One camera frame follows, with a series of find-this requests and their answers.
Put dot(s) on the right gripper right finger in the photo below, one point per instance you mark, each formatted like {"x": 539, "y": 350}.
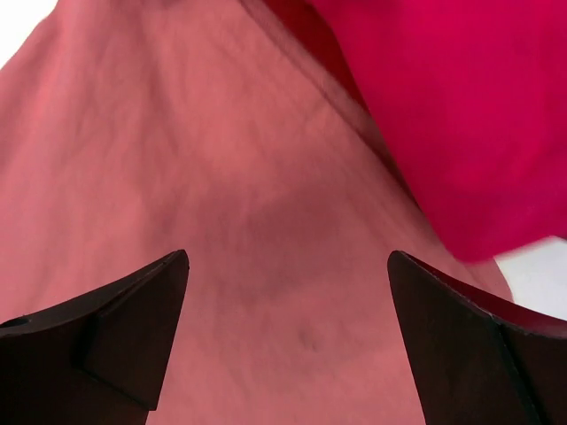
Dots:
{"x": 477, "y": 358}

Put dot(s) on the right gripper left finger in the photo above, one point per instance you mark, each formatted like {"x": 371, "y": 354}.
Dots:
{"x": 100, "y": 358}

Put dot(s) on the salmon pink t shirt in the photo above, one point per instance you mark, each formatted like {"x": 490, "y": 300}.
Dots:
{"x": 130, "y": 129}

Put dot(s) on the folded crimson t shirt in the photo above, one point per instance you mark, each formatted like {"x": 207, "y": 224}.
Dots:
{"x": 470, "y": 98}

